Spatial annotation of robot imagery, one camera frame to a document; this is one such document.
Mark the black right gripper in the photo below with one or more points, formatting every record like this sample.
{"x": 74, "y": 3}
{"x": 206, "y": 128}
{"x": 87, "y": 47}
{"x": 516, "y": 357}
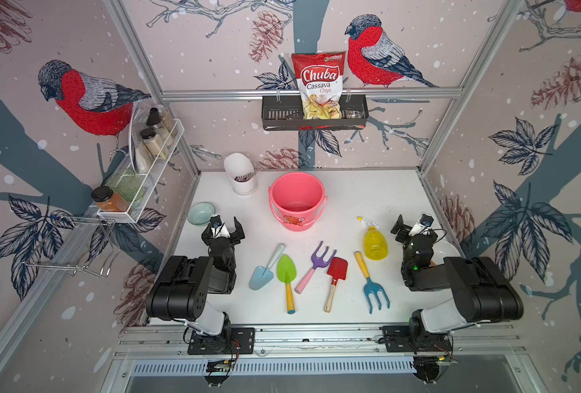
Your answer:
{"x": 403, "y": 231}

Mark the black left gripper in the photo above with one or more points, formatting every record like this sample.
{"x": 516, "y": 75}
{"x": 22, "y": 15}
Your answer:
{"x": 206, "y": 240}

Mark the yellow spray bottle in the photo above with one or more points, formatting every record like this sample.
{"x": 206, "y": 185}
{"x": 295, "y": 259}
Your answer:
{"x": 374, "y": 243}

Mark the light blue toy trowel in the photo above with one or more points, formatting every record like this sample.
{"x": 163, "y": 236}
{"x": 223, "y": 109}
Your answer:
{"x": 263, "y": 274}

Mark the green toy shovel yellow handle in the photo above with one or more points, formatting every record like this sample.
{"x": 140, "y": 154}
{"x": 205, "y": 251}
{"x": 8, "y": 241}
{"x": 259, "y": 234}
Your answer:
{"x": 286, "y": 273}

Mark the blue toy fork yellow handle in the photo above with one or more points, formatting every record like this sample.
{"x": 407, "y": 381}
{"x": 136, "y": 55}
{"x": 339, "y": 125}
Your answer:
{"x": 371, "y": 289}

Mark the pink plastic bucket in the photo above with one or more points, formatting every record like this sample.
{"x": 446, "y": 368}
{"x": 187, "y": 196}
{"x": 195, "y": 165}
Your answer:
{"x": 297, "y": 200}

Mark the purple toy rake pink handle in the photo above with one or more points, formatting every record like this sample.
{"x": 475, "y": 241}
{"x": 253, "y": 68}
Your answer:
{"x": 319, "y": 261}

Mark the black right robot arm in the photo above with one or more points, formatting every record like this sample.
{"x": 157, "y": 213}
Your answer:
{"x": 480, "y": 292}

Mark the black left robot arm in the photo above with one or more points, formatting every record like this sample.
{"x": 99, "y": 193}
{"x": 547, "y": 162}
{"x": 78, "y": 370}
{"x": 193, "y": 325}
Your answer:
{"x": 180, "y": 291}

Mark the light green bowl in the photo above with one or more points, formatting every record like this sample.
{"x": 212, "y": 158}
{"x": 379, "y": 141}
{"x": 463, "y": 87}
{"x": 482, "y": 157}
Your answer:
{"x": 201, "y": 213}

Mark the white bowl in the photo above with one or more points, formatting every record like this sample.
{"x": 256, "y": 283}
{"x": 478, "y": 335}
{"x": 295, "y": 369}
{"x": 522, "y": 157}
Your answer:
{"x": 442, "y": 250}

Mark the white ceramic cup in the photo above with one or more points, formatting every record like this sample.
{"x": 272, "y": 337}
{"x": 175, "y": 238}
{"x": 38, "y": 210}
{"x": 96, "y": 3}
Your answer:
{"x": 238, "y": 167}

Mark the green glass jar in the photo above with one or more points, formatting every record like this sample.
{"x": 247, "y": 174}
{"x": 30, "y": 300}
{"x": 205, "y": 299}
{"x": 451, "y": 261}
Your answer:
{"x": 128, "y": 184}

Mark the spice bottle black cap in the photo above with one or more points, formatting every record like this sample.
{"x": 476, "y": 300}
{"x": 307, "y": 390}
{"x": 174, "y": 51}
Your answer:
{"x": 154, "y": 143}
{"x": 162, "y": 128}

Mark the orange jar black lid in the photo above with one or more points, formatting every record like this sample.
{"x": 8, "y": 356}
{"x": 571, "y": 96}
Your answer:
{"x": 108, "y": 200}

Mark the red Chuba chips bag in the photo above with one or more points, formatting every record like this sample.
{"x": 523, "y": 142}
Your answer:
{"x": 320, "y": 81}

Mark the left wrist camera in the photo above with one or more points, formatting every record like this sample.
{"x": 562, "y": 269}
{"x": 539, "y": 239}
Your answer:
{"x": 218, "y": 227}

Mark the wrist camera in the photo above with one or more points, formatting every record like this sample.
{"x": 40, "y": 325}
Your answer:
{"x": 218, "y": 227}
{"x": 418, "y": 228}

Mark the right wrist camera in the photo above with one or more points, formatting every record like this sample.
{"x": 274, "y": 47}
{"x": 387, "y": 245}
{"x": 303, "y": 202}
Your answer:
{"x": 418, "y": 228}

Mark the red toy spade wooden handle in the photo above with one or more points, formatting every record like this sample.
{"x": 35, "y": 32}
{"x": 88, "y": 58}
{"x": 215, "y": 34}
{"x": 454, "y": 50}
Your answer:
{"x": 338, "y": 272}

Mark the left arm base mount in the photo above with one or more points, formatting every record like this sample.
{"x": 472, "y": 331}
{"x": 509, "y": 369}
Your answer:
{"x": 231, "y": 341}

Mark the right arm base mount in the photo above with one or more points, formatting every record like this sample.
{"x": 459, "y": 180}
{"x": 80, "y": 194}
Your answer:
{"x": 399, "y": 339}

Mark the white wire wall shelf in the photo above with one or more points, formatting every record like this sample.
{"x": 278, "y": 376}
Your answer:
{"x": 143, "y": 163}

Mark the black wall basket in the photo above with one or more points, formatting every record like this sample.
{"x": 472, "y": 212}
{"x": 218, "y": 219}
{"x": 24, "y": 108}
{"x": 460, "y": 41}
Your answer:
{"x": 293, "y": 114}

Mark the chrome wire rack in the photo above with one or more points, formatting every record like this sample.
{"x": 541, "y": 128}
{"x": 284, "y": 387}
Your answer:
{"x": 90, "y": 248}

